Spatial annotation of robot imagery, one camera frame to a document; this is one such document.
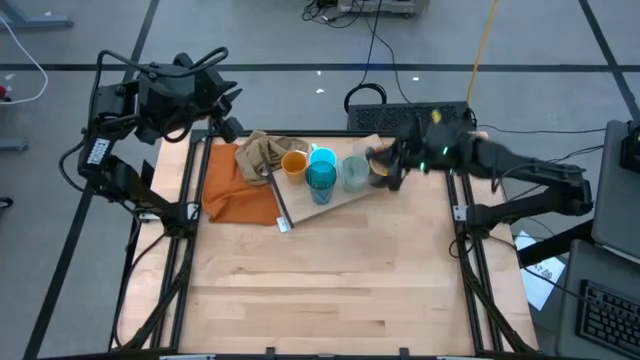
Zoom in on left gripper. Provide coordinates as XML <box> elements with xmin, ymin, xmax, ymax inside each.
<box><xmin>134</xmin><ymin>47</ymin><xmax>247</xmax><ymax>146</ymax></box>

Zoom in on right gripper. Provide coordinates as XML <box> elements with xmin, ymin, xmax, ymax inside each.
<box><xmin>385</xmin><ymin>115</ymin><xmax>477</xmax><ymax>193</ymax></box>

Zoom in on dark mug yellow inside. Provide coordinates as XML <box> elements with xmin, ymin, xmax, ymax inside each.
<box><xmin>365</xmin><ymin>145</ymin><xmax>397</xmax><ymax>190</ymax></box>

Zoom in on orange plastic cup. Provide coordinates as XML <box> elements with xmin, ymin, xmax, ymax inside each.
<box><xmin>280</xmin><ymin>149</ymin><xmax>310</xmax><ymax>186</ymax></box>

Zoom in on green plastic cup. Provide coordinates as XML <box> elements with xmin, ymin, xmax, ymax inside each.
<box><xmin>340</xmin><ymin>154</ymin><xmax>372</xmax><ymax>195</ymax></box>

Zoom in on light blue ceramic mug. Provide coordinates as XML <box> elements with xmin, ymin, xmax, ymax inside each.
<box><xmin>307</xmin><ymin>142</ymin><xmax>339</xmax><ymax>168</ymax></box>

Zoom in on blue faceted plastic tumbler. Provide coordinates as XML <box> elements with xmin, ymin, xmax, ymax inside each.
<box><xmin>304</xmin><ymin>159</ymin><xmax>339</xmax><ymax>207</ymax></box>

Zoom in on wooden shelf black metal legs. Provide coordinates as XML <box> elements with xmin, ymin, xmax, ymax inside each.
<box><xmin>258</xmin><ymin>132</ymin><xmax>401</xmax><ymax>234</ymax></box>

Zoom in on tan cloth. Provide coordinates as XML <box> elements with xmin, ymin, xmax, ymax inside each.
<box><xmin>234</xmin><ymin>130</ymin><xmax>311</xmax><ymax>188</ymax></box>

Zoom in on black perforated computer case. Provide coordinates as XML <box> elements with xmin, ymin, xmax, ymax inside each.
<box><xmin>346</xmin><ymin>100</ymin><xmax>477</xmax><ymax>134</ymax></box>

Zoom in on orange cloth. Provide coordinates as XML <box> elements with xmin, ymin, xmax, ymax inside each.
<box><xmin>201</xmin><ymin>142</ymin><xmax>282</xmax><ymax>228</ymax></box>

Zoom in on gray equipment cart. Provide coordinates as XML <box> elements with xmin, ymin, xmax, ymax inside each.
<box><xmin>337</xmin><ymin>0</ymin><xmax>431</xmax><ymax>16</ymax></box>

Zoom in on white paper sheet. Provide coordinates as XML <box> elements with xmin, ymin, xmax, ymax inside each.
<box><xmin>513</xmin><ymin>229</ymin><xmax>567</xmax><ymax>312</ymax></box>

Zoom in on gray desk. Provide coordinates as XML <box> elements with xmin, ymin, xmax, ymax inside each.
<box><xmin>556</xmin><ymin>238</ymin><xmax>640</xmax><ymax>360</ymax></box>

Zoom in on gray computer monitor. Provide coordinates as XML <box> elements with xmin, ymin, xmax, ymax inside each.
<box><xmin>591</xmin><ymin>118</ymin><xmax>640</xmax><ymax>261</ymax></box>

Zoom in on black keyboard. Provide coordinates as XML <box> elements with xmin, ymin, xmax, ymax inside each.
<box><xmin>575</xmin><ymin>278</ymin><xmax>640</xmax><ymax>358</ymax></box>

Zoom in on black metal table frame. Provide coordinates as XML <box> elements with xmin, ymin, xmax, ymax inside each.
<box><xmin>108</xmin><ymin>112</ymin><xmax>540</xmax><ymax>360</ymax></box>

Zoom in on black coiled power cable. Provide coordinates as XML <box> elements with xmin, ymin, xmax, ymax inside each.
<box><xmin>343</xmin><ymin>0</ymin><xmax>414</xmax><ymax>114</ymax></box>

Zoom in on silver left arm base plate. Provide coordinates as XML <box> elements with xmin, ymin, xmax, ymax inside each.
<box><xmin>138</xmin><ymin>201</ymin><xmax>201</xmax><ymax>224</ymax></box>

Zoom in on yellow hanging cable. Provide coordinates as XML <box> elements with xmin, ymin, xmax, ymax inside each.
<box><xmin>465</xmin><ymin>0</ymin><xmax>501</xmax><ymax>105</ymax></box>

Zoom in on black floor cable bundle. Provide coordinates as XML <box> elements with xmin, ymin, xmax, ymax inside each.
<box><xmin>301</xmin><ymin>0</ymin><xmax>351</xmax><ymax>30</ymax></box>

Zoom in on white floor cable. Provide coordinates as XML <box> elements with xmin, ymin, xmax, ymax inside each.
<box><xmin>0</xmin><ymin>14</ymin><xmax>50</xmax><ymax>107</ymax></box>

